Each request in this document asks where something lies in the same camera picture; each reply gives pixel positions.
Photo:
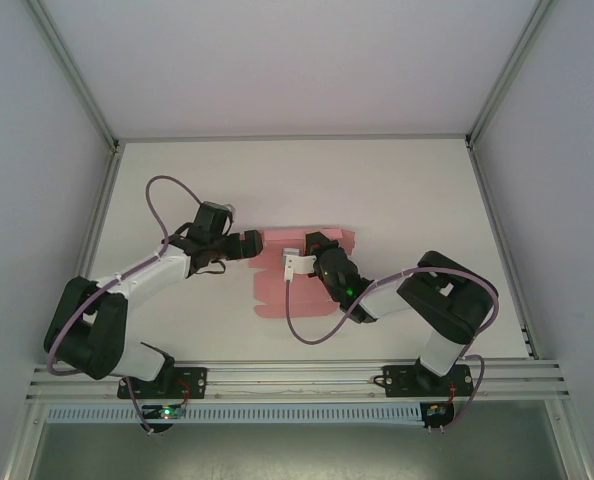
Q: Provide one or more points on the pink paper box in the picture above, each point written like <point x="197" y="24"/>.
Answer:
<point x="272" y="295"/>

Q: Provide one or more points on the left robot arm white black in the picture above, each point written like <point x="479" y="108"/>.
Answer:
<point x="147" y="272"/>

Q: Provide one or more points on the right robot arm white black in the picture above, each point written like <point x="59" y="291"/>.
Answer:
<point x="442" y="347"/>

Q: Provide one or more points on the circuit board yellow part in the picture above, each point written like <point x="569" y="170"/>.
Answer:
<point x="434" y="411"/>

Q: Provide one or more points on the circuit board green light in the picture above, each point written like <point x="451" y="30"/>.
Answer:
<point x="166" y="412"/>

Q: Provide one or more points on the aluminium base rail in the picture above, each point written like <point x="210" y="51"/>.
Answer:
<point x="297" y="380"/>

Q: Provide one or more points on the aluminium table side rail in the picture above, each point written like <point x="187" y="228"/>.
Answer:
<point x="98" y="250"/>
<point x="502" y="250"/>

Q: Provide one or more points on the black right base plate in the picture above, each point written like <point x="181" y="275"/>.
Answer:
<point x="399" y="382"/>

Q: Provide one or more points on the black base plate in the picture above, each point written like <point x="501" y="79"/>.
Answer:
<point x="399" y="382"/>
<point x="194" y="380"/>

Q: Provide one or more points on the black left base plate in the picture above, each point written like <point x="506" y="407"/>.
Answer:
<point x="194" y="380"/>

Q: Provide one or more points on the aluminium frame post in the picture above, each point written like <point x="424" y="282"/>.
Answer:
<point x="512" y="75"/>
<point x="72" y="75"/>

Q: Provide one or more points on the aluminium frame leg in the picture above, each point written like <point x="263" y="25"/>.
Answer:
<point x="577" y="450"/>
<point x="19" y="450"/>

